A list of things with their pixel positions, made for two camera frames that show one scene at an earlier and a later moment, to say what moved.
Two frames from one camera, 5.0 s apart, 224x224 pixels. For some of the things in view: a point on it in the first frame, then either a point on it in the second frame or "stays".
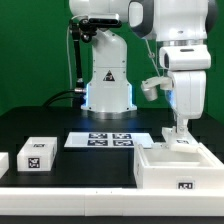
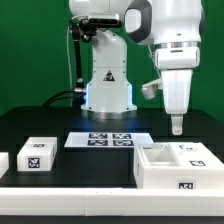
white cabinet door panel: (160, 146) stays
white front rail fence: (112, 202) stays
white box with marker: (179, 140) -> (194, 155)
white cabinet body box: (161, 168) stays
